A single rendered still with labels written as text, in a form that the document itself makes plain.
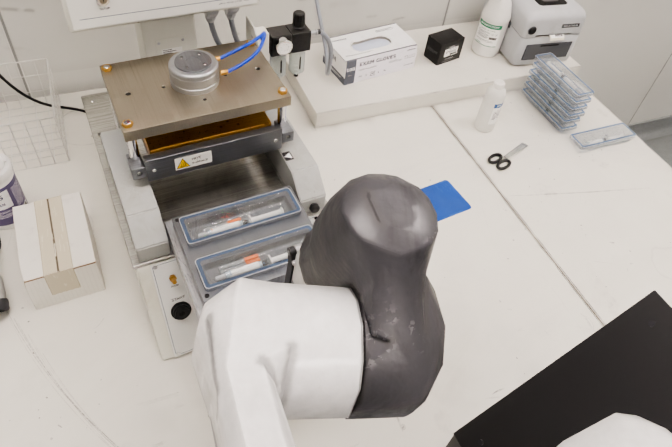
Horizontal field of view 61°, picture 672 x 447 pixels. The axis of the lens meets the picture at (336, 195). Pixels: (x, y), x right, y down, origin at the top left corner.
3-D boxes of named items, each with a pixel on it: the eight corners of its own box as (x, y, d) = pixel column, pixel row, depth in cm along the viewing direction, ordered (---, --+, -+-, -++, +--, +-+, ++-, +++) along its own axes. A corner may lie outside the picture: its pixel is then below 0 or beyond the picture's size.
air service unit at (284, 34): (249, 78, 118) (247, 14, 107) (312, 66, 123) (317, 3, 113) (258, 93, 115) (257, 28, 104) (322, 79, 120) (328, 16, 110)
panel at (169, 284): (174, 356, 98) (148, 265, 90) (329, 299, 109) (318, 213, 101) (176, 363, 96) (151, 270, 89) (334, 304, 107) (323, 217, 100)
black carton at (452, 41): (423, 55, 163) (428, 34, 158) (445, 47, 167) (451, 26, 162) (436, 66, 160) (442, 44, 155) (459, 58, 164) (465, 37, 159)
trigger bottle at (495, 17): (477, 39, 172) (503, -41, 154) (502, 49, 169) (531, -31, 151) (465, 51, 167) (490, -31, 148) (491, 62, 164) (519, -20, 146)
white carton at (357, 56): (321, 61, 156) (324, 37, 151) (390, 44, 165) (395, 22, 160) (343, 86, 149) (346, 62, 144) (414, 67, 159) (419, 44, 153)
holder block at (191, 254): (173, 228, 90) (171, 217, 88) (289, 194, 97) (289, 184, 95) (205, 311, 80) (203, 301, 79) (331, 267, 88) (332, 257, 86)
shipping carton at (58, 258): (26, 234, 113) (11, 204, 106) (94, 219, 117) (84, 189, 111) (30, 311, 102) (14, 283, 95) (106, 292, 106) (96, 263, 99)
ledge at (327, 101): (278, 61, 162) (278, 47, 159) (518, 26, 189) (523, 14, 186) (315, 127, 144) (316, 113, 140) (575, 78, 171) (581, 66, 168)
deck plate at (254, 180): (81, 99, 116) (80, 95, 116) (242, 68, 129) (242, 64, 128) (133, 269, 90) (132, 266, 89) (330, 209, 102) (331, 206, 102)
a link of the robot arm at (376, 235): (295, 421, 45) (414, 421, 48) (336, 412, 34) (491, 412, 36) (299, 212, 53) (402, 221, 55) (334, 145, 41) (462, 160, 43)
